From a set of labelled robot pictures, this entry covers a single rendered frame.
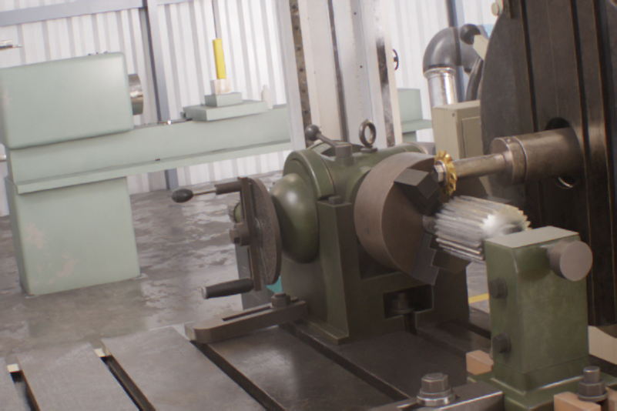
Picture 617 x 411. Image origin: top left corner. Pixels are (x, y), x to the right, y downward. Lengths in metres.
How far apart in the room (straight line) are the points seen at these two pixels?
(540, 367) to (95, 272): 5.96
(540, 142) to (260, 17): 9.92
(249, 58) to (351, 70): 8.06
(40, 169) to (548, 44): 5.75
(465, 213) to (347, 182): 0.37
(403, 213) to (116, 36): 9.58
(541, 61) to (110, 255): 5.70
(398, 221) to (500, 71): 0.38
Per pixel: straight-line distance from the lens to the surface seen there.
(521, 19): 1.84
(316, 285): 1.95
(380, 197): 1.70
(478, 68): 2.39
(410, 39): 12.18
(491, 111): 1.99
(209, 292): 1.92
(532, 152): 1.71
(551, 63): 1.77
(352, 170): 1.92
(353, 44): 3.46
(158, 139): 7.41
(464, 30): 2.15
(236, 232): 1.91
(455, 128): 2.13
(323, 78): 3.42
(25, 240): 7.20
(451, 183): 1.66
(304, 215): 1.88
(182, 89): 11.30
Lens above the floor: 1.53
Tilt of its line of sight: 9 degrees down
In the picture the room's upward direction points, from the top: 7 degrees counter-clockwise
